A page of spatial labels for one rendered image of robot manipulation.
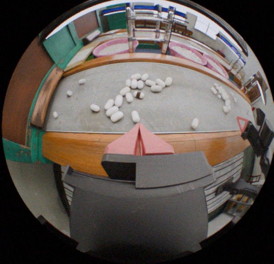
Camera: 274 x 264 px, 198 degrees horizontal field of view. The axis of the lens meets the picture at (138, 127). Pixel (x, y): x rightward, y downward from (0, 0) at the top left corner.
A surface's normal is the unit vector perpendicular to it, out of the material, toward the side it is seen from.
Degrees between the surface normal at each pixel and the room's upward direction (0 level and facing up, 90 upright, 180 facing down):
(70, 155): 0
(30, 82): 90
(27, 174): 90
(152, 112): 0
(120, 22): 90
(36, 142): 90
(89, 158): 0
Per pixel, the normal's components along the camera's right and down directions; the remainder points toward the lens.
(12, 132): 1.00, 0.00
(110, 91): 0.00, -0.24
